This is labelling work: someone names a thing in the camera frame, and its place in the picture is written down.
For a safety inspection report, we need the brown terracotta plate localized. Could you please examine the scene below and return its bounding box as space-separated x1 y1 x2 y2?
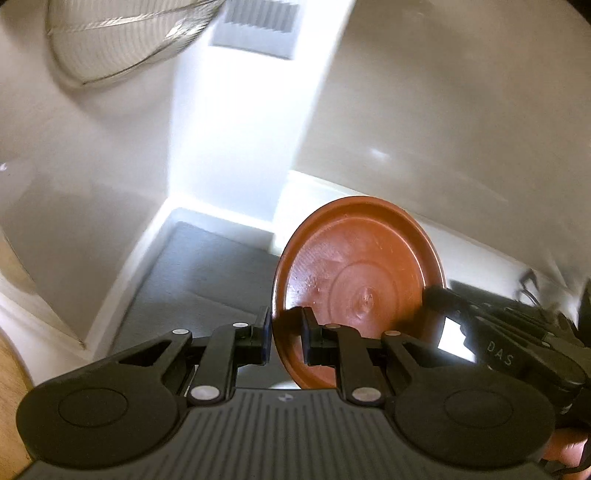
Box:
271 196 446 389

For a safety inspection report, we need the person right hand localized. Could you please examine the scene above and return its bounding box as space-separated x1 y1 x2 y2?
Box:
542 429 589 468

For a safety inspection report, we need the black pot support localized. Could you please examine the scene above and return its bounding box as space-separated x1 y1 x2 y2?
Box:
517 269 591 324

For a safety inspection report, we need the black gas stove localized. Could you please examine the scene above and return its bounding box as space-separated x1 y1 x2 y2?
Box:
425 281 590 365

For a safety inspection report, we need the grey drying mat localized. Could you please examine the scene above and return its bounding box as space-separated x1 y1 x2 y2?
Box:
110 223 279 354

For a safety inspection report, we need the wooden cutting board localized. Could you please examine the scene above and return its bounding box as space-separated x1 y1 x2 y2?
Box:
0 230 36 480

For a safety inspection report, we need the left grey vent grille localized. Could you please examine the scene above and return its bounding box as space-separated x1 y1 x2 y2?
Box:
212 0 301 60

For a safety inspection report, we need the wire mesh strainer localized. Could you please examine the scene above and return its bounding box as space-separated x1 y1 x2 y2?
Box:
45 0 224 86

